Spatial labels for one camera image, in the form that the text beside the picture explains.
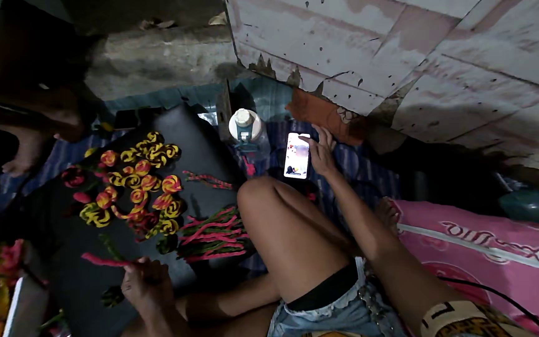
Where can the pile of yellow-red rosettes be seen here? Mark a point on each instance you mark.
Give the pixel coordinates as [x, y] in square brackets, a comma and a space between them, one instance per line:
[138, 182]

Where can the white-edged box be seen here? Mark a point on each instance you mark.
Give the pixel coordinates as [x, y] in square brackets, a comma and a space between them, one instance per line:
[26, 299]

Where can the person's right forearm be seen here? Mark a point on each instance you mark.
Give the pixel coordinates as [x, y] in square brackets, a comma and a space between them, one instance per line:
[372, 234]

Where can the small bright pink piece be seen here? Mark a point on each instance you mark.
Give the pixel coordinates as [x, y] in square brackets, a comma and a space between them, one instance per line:
[249, 166]

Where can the wooden slat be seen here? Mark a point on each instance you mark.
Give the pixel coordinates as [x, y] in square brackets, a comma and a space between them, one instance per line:
[224, 112]

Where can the dark green rosette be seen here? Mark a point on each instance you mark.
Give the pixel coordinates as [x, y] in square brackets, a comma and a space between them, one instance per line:
[165, 244]
[112, 296]

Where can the orange-brown sheet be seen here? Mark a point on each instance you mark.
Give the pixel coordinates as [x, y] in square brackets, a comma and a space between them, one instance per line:
[318, 112]

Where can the green fuzzy pipe cleaner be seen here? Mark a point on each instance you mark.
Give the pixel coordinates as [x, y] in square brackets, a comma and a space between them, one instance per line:
[110, 246]

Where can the bundle of pink-green pipe cleaners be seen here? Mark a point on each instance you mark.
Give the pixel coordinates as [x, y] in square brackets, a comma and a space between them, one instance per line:
[214, 236]

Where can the clear bottle with white lid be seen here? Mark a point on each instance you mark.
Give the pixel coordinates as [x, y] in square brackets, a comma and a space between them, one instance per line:
[245, 125]

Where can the person's left fingers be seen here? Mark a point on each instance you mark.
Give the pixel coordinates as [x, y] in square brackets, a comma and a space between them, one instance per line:
[153, 270]

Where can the teal plastic sheet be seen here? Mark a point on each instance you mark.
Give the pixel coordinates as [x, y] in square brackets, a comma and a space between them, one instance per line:
[157, 97]

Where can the person's right hand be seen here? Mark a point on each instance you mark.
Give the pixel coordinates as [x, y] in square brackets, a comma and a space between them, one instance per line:
[323, 157]

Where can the pink printed pillow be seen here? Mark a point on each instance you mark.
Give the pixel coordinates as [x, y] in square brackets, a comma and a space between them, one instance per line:
[466, 224]

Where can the white smartphone with lit screen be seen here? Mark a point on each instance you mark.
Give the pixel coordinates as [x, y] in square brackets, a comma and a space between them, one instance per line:
[297, 156]

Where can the black board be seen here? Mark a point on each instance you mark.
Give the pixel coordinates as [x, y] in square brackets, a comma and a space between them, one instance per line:
[197, 140]

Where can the dark red rosette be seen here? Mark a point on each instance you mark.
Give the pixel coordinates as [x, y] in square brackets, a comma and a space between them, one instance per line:
[73, 177]

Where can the person's left forearm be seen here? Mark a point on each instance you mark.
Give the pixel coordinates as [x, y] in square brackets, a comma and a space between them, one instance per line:
[163, 325]

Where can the red-green twisted strip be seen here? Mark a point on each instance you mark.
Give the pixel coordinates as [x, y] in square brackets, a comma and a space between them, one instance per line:
[207, 180]

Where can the pink fuzzy pipe cleaner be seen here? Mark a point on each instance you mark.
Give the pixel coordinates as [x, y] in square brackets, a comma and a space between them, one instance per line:
[101, 260]

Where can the blue striped mat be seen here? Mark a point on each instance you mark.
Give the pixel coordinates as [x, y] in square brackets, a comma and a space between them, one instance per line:
[274, 128]

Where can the person's right fingers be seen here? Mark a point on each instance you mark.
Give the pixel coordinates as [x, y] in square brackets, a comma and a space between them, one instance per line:
[321, 138]

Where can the person's left hand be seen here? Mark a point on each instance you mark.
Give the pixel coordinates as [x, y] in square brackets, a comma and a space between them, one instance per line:
[145, 290]

